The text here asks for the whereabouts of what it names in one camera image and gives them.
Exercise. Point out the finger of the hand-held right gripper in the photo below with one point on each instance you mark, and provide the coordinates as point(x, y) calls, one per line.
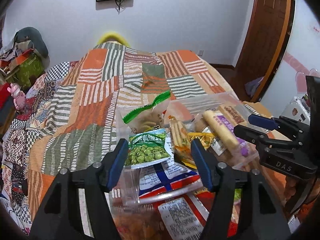
point(262, 121)
point(250, 133)

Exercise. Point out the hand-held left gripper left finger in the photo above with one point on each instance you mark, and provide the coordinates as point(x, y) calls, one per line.
point(117, 162)

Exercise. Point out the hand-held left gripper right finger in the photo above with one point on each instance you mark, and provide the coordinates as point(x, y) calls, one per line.
point(201, 165)

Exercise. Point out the small green yellow snack packet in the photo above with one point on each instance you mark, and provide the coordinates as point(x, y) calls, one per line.
point(202, 139)

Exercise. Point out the clear plastic storage container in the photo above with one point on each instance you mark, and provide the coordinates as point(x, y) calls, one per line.
point(125, 187)

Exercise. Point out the long brown cake packet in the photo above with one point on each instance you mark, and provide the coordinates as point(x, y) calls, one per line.
point(232, 112)

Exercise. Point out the blue white red snack packet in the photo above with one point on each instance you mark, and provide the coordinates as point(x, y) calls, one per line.
point(172, 177)

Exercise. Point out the green pea snack packet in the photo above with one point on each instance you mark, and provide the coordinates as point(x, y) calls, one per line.
point(147, 152)

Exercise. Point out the long roll with purple label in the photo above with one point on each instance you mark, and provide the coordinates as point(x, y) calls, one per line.
point(218, 130)

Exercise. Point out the orange biscuit packet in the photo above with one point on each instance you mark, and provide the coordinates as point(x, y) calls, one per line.
point(178, 135)

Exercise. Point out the brown snack packet green edge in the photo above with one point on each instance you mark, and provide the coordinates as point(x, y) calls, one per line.
point(147, 118)

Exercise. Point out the grey purple cloth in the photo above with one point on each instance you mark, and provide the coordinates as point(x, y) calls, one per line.
point(252, 86)

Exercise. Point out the white suitcase with stickers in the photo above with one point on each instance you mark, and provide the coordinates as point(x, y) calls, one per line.
point(297, 108)

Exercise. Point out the striped patchwork blanket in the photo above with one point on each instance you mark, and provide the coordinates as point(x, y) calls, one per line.
point(95, 100)

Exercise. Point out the brown wooden door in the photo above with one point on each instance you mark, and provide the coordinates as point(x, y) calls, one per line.
point(265, 30)

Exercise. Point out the checkered patchwork quilt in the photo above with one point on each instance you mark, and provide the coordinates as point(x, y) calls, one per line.
point(22, 135)

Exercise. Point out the pink rabbit toy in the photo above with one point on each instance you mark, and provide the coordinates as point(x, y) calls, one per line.
point(17, 96)

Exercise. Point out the yellow headboard edge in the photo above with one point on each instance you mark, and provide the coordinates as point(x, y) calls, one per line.
point(112, 36)

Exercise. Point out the green printed bag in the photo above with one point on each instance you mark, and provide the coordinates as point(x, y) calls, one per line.
point(27, 71)

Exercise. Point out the red box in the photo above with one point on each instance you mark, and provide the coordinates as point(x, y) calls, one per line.
point(5, 95)

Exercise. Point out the orange box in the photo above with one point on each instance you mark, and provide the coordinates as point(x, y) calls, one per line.
point(22, 56)

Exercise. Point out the white wall socket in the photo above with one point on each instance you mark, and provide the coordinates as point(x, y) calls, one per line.
point(200, 52)

